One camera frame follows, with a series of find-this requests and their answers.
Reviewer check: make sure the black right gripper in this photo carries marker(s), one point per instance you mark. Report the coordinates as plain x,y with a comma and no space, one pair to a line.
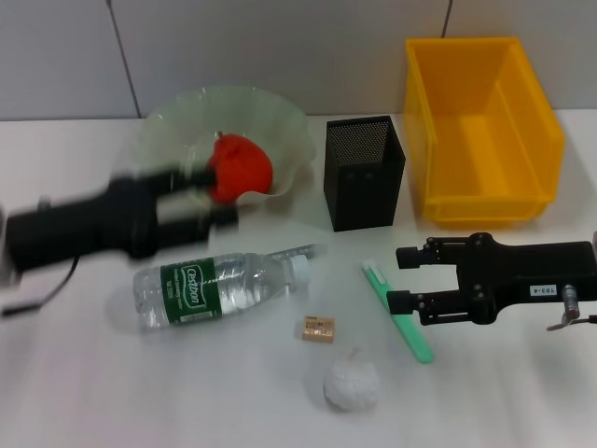
522,275

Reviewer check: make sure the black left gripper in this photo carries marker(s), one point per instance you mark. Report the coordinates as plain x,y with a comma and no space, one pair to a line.
93,224

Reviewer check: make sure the red-orange toy orange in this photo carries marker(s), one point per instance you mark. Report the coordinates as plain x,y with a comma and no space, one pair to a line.
242,168

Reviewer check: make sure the clear green-label water bottle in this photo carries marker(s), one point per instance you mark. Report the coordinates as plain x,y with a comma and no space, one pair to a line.
196,291

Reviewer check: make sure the beige eraser block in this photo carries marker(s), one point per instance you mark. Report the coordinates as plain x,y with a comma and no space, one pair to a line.
317,329

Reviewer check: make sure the white paper ball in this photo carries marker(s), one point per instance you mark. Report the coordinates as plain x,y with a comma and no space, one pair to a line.
350,382

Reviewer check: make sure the black mesh pen holder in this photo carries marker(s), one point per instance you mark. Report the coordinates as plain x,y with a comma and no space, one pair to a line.
364,205

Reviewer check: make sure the silver glitter marker pen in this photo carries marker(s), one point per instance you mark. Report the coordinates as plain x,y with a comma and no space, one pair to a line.
303,250

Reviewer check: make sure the translucent green wavy fruit bowl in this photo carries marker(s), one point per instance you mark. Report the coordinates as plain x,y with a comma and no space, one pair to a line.
261,116

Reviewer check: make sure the yellow plastic bin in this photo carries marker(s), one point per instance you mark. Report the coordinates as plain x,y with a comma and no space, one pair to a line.
466,140

